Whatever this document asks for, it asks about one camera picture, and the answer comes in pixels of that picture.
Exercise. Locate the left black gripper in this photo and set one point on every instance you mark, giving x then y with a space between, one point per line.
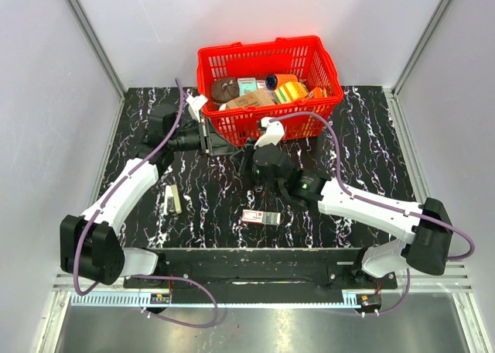
213 142

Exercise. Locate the staple box red white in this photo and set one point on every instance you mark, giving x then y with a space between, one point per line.
261 217

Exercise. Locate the beige stapler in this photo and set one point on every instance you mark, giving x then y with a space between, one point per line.
172 203

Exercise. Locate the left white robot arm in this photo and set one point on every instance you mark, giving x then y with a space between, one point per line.
89 245

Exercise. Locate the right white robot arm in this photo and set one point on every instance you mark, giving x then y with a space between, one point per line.
421 232

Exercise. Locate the brown round muffin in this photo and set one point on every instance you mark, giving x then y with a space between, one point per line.
224 90

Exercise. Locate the brown cardboard box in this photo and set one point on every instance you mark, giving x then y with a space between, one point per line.
257 98

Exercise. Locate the teal small carton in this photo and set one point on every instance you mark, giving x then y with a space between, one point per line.
247 85

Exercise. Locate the red plastic shopping basket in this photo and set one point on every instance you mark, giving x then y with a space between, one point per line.
304 56

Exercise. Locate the yellow green sponge pack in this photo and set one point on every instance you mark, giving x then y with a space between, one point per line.
290 91

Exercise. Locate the orange bottle blue cap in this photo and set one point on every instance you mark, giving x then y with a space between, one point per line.
274 81

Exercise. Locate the orange snack packet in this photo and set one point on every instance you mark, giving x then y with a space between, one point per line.
317 93

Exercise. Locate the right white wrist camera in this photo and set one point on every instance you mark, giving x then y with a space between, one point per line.
272 132

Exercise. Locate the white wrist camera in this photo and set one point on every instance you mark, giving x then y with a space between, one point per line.
195 105
272 132

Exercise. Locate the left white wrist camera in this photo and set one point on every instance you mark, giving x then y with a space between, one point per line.
195 105

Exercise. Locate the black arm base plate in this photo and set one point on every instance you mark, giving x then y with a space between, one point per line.
268 277

